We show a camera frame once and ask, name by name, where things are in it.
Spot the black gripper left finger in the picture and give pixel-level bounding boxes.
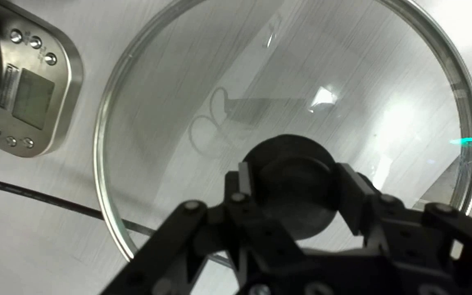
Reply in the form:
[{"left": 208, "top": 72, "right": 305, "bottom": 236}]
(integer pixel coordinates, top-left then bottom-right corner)
[{"left": 102, "top": 162, "right": 301, "bottom": 295}]

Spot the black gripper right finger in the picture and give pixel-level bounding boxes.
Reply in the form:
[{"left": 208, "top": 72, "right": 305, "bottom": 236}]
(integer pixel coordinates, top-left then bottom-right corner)
[{"left": 333, "top": 164, "right": 472, "bottom": 295}]

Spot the glass pot lid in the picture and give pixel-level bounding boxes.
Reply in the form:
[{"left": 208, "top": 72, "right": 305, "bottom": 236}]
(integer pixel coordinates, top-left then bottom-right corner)
[{"left": 93, "top": 0, "right": 472, "bottom": 257}]

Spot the black power cable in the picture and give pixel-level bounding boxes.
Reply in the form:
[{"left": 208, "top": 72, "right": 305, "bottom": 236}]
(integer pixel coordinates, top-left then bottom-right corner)
[{"left": 0, "top": 173, "right": 156, "bottom": 236}]

